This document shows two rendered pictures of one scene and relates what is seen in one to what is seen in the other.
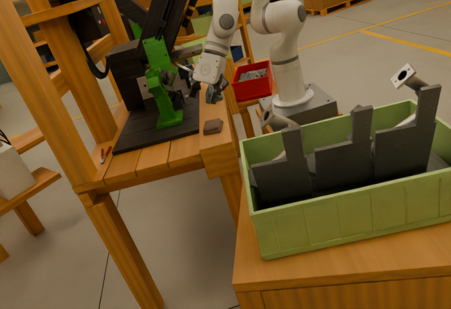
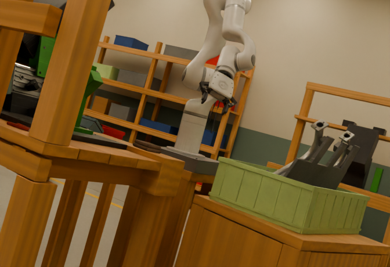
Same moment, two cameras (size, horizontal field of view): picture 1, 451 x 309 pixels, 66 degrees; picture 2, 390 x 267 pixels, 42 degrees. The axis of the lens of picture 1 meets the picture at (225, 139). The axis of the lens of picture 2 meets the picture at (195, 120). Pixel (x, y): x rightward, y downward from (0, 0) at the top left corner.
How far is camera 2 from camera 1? 178 cm
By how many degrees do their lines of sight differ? 62
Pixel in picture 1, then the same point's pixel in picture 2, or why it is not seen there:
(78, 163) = (74, 115)
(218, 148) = (176, 163)
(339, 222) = (332, 213)
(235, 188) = (162, 215)
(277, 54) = (202, 108)
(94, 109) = (8, 69)
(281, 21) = not seen: hidden behind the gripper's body
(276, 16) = not seen: hidden behind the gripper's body
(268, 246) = (307, 220)
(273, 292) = (316, 254)
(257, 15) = (199, 69)
